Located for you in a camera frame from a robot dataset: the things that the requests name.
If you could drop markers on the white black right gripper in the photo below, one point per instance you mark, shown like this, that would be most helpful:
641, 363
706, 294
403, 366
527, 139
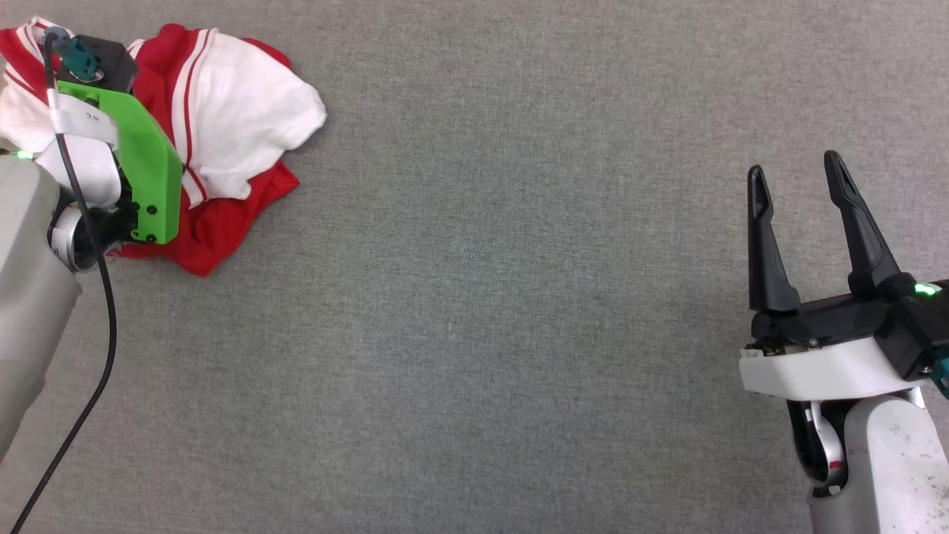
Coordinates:
823, 367

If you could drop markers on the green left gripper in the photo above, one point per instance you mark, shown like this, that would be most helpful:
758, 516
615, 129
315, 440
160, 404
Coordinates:
152, 170

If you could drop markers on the red and white garment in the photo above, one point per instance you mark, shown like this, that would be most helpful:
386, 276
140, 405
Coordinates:
237, 111

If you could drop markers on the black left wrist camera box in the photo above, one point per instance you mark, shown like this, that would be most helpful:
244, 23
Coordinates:
115, 63

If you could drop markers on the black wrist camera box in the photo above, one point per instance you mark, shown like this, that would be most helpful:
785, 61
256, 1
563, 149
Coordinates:
916, 334
115, 63

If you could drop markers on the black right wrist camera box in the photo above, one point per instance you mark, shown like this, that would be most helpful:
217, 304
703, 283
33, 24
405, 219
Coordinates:
916, 334

